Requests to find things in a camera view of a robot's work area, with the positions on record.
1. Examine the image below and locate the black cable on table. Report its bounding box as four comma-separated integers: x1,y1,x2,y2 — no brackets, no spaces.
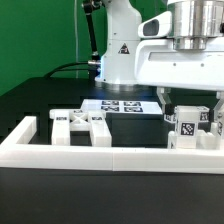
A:
43,61,90,79

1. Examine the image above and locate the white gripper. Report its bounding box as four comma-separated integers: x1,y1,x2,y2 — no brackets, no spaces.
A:
135,39,224,122

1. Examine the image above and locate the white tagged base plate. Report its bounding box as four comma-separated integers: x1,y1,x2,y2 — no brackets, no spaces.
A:
81,99,162,115

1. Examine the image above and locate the white chair back part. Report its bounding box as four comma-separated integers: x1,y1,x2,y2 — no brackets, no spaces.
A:
49,109,112,147

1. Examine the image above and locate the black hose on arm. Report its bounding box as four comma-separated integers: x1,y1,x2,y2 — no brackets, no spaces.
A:
81,0,102,68

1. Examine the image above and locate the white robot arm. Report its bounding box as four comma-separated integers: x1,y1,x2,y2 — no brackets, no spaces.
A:
96,0,224,113

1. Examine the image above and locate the white U-shaped fence frame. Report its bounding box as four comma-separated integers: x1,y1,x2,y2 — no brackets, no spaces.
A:
0,116,224,174

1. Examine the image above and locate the white chair seat part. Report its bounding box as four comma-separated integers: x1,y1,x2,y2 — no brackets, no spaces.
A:
167,130,224,150

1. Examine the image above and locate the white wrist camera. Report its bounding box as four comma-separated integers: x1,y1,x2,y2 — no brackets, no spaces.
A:
138,11,172,39

